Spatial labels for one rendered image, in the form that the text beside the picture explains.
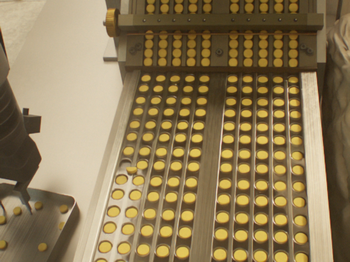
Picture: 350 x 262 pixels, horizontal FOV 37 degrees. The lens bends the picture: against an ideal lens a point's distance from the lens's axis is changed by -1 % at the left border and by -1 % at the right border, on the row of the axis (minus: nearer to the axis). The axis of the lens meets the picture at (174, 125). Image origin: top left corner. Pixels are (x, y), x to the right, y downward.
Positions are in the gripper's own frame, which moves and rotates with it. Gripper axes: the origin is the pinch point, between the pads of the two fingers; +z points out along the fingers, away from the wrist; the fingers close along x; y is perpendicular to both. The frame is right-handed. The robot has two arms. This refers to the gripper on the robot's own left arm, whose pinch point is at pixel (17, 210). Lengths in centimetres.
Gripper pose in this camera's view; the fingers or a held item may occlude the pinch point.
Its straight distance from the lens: 71.8
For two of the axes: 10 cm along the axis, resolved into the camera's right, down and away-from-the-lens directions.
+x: -9.6, -1.4, 2.6
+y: 2.8, -7.0, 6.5
